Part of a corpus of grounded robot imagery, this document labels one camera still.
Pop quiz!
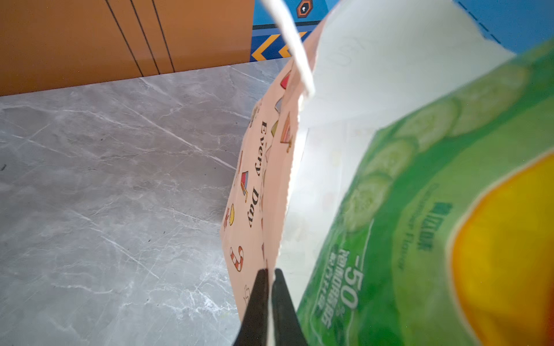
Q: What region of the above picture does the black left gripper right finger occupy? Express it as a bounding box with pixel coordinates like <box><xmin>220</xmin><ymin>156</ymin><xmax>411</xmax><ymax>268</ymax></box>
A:
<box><xmin>271</xmin><ymin>268</ymin><xmax>308</xmax><ymax>346</ymax></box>

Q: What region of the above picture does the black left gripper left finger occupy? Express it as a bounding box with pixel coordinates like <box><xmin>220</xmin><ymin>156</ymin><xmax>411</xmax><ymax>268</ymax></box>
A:
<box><xmin>233</xmin><ymin>269</ymin><xmax>269</xmax><ymax>346</ymax></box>

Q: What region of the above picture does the green cucumber chips bag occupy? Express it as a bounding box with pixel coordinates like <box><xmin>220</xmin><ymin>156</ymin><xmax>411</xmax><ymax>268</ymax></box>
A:
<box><xmin>297</xmin><ymin>41</ymin><xmax>553</xmax><ymax>345</ymax></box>

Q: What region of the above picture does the white paper bag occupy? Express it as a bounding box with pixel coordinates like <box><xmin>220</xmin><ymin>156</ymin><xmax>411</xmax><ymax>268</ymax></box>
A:
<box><xmin>221</xmin><ymin>1</ymin><xmax>518</xmax><ymax>314</ymax></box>

